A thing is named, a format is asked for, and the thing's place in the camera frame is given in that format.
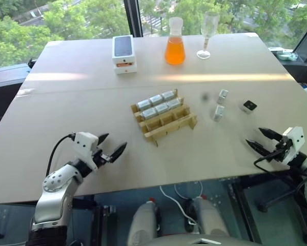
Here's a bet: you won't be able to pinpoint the glass flask with orange liquid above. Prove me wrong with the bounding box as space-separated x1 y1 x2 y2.
165 17 188 66

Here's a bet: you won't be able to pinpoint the clear champagne glass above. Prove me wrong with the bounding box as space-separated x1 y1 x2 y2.
196 11 220 60

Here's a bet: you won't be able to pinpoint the white drawer with copper part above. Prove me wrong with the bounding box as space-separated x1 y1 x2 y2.
114 62 138 75

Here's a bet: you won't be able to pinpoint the wooden slotted tray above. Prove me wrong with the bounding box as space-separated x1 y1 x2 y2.
130 88 198 148

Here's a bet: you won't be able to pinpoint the clear tape strip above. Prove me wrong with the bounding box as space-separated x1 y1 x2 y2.
16 88 35 97

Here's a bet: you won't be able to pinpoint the dark window frame post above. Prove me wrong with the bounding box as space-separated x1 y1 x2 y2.
123 0 144 38

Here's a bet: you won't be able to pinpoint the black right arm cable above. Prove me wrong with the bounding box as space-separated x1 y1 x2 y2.
253 149 307 180

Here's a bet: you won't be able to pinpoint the grey robot right leg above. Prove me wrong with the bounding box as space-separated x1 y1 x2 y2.
192 196 231 237

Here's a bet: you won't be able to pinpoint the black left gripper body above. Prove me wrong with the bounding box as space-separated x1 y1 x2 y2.
91 146 113 169

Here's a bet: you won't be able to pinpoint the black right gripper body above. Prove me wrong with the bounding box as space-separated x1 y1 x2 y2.
267 135 291 162

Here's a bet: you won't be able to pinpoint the small black white cube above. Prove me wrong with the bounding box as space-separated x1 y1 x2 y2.
240 100 258 112

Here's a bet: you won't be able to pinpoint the grey robot left leg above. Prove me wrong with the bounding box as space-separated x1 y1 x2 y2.
127 200 161 246

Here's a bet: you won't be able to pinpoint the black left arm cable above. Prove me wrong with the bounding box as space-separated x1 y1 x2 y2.
46 133 76 178

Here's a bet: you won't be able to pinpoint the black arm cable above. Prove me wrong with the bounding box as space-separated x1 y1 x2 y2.
46 133 76 178
253 149 307 180

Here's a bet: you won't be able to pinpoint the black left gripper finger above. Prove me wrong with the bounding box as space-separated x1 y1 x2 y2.
109 141 129 163
96 133 110 149

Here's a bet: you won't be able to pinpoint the white cable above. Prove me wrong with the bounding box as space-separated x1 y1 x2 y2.
159 181 204 226

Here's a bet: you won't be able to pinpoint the white phone box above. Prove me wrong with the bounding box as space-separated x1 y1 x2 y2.
112 35 138 65

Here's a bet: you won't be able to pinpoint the teal and white packets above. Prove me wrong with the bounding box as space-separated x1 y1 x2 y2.
267 47 299 62

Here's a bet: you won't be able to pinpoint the grey robot leg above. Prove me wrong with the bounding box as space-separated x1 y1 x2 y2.
127 200 161 246
192 196 231 237

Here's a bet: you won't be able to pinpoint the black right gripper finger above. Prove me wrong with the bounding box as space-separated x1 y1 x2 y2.
258 127 283 141
245 139 270 156

